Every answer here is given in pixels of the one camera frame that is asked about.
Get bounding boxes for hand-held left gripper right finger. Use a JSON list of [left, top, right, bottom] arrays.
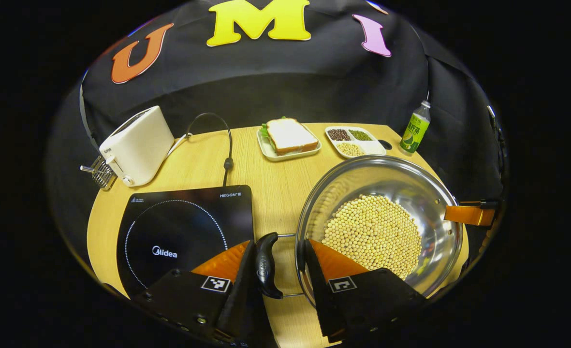
[[305, 238, 428, 344]]

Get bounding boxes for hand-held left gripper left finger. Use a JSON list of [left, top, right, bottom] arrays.
[[131, 240, 262, 346]]

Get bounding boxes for stainless steel pot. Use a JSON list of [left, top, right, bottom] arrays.
[[255, 155, 464, 307]]

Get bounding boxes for black induction cooktop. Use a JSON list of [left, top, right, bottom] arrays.
[[116, 185, 254, 298]]

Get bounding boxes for pile of soybeans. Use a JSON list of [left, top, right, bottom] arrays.
[[322, 194, 423, 280]]

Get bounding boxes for green tea bottle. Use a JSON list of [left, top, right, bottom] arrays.
[[400, 100, 431, 155]]

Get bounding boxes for white divided bean tray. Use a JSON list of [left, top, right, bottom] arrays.
[[325, 126, 387, 159]]

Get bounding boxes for white toaster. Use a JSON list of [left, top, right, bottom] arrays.
[[99, 105, 176, 188]]

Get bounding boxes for white rectangular plate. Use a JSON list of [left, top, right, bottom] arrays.
[[257, 123, 322, 161]]

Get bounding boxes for white bread sandwich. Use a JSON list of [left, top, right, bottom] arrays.
[[261, 117, 319, 155]]

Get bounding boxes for black power cable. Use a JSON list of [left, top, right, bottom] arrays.
[[187, 113, 234, 187]]

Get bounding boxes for metal wire rack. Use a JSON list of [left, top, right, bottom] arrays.
[[80, 156, 117, 190]]

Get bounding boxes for white toaster cable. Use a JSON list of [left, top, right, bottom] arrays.
[[167, 133, 192, 156]]

